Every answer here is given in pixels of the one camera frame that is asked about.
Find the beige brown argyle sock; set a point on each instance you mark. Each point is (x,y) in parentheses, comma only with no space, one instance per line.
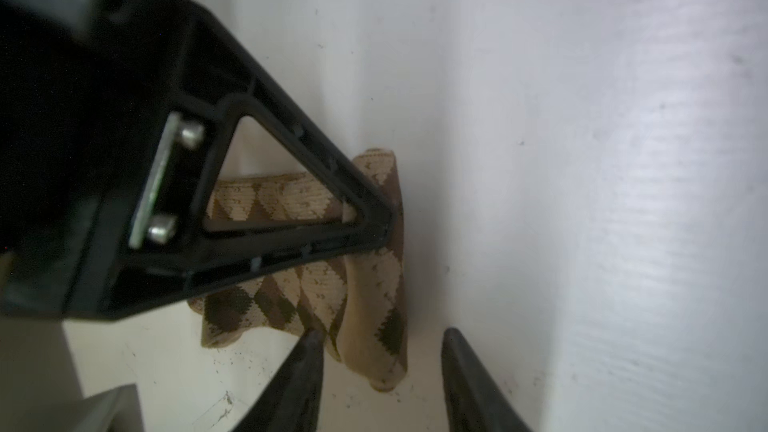
(357,301)

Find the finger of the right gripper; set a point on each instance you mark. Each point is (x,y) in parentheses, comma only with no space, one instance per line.
(209,85)

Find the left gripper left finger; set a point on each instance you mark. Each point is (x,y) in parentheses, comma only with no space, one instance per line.
(291,400)

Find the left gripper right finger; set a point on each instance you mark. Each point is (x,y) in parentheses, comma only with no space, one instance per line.
(473,400)

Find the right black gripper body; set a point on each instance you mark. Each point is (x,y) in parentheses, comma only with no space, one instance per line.
(82,118)

